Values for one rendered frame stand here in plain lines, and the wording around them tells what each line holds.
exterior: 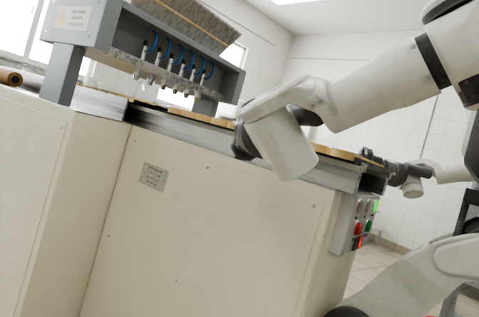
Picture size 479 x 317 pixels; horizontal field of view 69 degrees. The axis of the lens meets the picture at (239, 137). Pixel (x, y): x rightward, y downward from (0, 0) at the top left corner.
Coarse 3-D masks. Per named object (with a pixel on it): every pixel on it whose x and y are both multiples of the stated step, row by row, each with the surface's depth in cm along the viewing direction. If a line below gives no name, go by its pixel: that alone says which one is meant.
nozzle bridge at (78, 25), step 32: (64, 0) 109; (96, 0) 99; (64, 32) 106; (96, 32) 96; (128, 32) 113; (160, 32) 117; (64, 64) 103; (128, 64) 112; (160, 64) 126; (192, 64) 139; (224, 64) 142; (64, 96) 103; (224, 96) 152
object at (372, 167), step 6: (156, 108) 103; (162, 108) 104; (174, 114) 98; (198, 120) 92; (216, 126) 89; (324, 156) 74; (330, 156) 71; (348, 162) 72; (354, 162) 69; (360, 162) 72; (366, 162) 76; (372, 168) 81; (378, 168) 86; (384, 168) 91
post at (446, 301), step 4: (472, 208) 186; (468, 212) 187; (472, 212) 186; (468, 216) 187; (472, 216) 186; (452, 292) 186; (448, 296) 186; (444, 300) 187; (448, 300) 186; (444, 304) 187; (448, 304) 186; (444, 308) 186; (440, 312) 187; (444, 312) 186; (440, 316) 187; (444, 316) 186
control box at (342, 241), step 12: (360, 192) 85; (348, 204) 76; (372, 204) 89; (348, 216) 75; (360, 216) 81; (372, 216) 92; (336, 228) 76; (348, 228) 75; (336, 240) 76; (348, 240) 77; (336, 252) 76; (348, 252) 80
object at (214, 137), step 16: (128, 112) 115; (144, 112) 111; (160, 112) 106; (160, 128) 105; (176, 128) 102; (192, 128) 98; (208, 128) 95; (208, 144) 94; (224, 144) 92; (256, 160) 86; (320, 160) 77; (336, 160) 75; (304, 176) 78; (320, 176) 76; (336, 176) 74; (352, 176) 72; (352, 192) 72
